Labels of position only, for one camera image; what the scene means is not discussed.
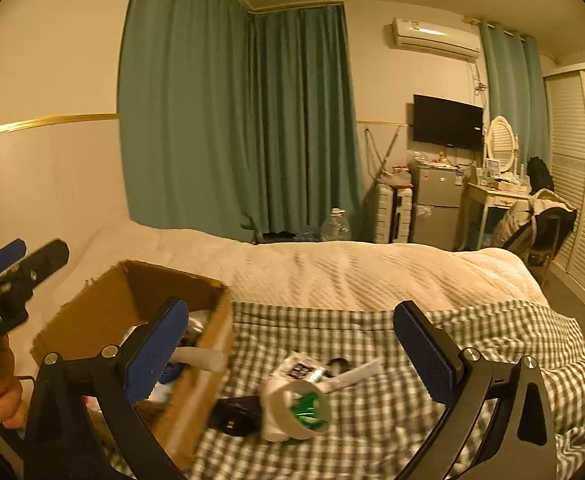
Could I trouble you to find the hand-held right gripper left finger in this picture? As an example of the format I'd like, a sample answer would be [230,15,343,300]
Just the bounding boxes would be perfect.
[22,297,190,480]

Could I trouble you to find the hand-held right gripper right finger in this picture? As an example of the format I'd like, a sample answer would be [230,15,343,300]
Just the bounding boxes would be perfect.
[393,300,558,480]

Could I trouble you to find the blue tissue pack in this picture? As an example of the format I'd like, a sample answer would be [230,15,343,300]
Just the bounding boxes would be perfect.
[158,364,184,388]

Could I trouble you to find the brown cardboard box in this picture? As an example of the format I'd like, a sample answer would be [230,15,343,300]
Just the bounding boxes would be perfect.
[31,260,236,471]

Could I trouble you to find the white tape roll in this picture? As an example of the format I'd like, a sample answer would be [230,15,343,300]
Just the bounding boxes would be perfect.
[261,377,330,443]

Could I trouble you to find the person's left hand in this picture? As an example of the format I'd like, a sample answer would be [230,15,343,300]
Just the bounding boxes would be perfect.
[0,335,26,428]

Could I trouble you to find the grey white checked cloth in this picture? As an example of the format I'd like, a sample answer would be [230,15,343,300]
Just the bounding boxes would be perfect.
[182,300,585,480]

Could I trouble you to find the white quilted blanket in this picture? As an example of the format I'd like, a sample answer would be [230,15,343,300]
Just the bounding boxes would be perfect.
[80,220,548,311]

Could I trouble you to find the green packet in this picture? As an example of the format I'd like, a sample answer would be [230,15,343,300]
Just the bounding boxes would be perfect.
[292,392,328,428]

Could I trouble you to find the black white sachet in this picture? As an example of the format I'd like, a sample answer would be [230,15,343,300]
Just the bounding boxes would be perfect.
[272,351,318,382]

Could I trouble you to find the white suitcase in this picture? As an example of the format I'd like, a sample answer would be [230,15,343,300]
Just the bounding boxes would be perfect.
[375,182,414,245]

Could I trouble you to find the small grey fridge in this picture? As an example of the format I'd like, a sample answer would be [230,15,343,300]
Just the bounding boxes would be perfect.
[411,162,465,248]

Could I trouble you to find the clear water bottle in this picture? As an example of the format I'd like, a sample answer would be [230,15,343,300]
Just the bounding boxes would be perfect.
[321,207,351,242]

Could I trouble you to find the padded jacket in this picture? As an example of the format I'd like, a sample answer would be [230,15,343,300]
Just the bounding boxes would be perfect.
[492,189,575,256]

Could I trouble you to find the white dressing table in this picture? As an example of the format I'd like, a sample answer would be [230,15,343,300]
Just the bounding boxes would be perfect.
[459,170,530,251]

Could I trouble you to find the dark chair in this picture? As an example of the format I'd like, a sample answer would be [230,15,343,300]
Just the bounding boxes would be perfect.
[527,210,578,281]

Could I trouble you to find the plastic bag on suitcase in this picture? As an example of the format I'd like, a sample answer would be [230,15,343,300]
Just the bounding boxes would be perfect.
[387,165,413,189]

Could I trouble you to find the broom stick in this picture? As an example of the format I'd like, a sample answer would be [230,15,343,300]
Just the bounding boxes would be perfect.
[377,125,404,181]

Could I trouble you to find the black bag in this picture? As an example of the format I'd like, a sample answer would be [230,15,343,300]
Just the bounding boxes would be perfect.
[527,156,553,192]

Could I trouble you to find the white oval mirror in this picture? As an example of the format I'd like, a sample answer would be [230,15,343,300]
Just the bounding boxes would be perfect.
[486,115,519,173]

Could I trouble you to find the wide green curtain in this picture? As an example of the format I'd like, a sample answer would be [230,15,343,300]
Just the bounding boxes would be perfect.
[117,0,363,243]

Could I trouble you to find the white louvred wardrobe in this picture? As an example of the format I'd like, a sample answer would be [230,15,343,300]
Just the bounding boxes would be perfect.
[542,60,585,356]

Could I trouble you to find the narrow green curtain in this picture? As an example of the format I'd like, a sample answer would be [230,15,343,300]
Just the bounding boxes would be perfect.
[479,20,550,166]

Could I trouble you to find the white air conditioner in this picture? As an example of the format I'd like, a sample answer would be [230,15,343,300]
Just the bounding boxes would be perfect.
[391,16,480,63]

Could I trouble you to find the black cable bundle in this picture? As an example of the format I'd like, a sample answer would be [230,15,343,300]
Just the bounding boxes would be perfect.
[212,395,264,433]

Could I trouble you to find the black wall television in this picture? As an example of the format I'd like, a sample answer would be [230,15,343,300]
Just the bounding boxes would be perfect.
[412,94,484,151]

